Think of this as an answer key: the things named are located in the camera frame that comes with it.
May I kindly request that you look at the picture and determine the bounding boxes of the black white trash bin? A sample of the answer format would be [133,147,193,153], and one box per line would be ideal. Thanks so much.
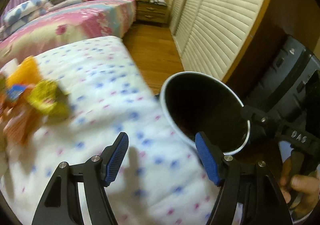
[159,71,251,155]

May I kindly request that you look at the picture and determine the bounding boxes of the orange Ovaltine wrapper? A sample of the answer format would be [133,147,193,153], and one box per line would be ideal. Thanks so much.
[1,84,41,145]

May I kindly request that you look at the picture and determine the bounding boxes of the yellow snack wrapper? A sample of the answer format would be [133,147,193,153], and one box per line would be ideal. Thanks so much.
[27,79,71,118]

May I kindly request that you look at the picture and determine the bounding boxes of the yellow foam fruit net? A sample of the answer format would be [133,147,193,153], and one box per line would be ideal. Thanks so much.
[6,56,42,87]

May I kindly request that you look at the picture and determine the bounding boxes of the person's right hand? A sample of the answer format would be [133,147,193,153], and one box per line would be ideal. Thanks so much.
[280,157,319,222]

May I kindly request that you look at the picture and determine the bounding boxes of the white floral blanket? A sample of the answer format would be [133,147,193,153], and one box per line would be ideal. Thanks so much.
[1,36,219,224]

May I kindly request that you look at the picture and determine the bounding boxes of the louvered sliding closet doors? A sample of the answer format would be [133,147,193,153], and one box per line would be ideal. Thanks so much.
[170,0,269,82]

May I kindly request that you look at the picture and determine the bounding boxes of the wooden nightstand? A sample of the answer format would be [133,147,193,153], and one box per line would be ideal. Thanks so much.
[136,1,168,24]

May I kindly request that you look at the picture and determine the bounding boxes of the heart pattern folded quilt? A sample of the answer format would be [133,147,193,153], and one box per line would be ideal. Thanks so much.
[3,0,48,27]

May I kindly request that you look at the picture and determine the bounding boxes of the bed with pink sheet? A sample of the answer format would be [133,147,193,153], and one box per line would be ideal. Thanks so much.
[1,0,136,65]

